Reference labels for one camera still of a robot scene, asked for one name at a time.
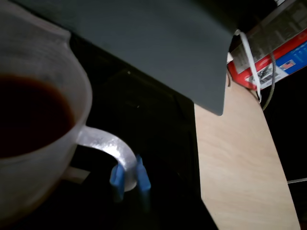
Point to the grey plastic backdrop sheet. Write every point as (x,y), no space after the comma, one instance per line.
(156,36)

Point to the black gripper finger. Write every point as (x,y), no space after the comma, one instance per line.
(144,182)
(117,182)

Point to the black rubber work mat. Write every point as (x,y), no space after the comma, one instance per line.
(148,115)

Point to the translucent plastic measuring cup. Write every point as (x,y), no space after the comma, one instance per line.
(108,143)

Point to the red white blue carton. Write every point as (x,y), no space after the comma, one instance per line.
(239,74)

